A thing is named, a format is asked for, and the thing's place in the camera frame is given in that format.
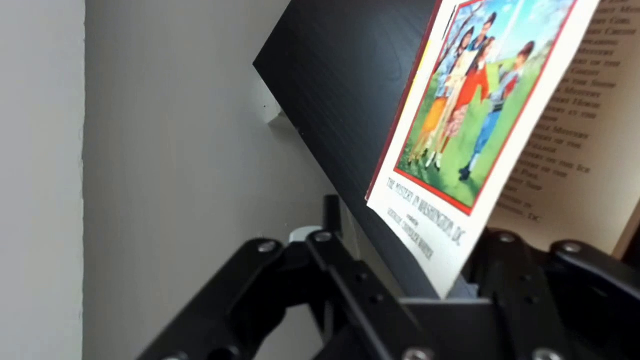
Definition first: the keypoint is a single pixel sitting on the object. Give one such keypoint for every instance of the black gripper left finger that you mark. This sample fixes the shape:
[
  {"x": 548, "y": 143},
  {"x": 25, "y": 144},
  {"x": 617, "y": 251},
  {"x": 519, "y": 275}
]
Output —
[{"x": 300, "y": 301}]

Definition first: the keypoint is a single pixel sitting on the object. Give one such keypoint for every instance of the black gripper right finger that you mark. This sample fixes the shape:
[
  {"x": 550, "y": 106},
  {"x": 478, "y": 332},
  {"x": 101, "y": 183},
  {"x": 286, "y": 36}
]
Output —
[{"x": 566, "y": 307}]

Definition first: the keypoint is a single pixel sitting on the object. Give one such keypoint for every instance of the small white box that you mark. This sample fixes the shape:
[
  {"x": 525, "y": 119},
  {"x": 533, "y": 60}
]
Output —
[{"x": 481, "y": 113}]

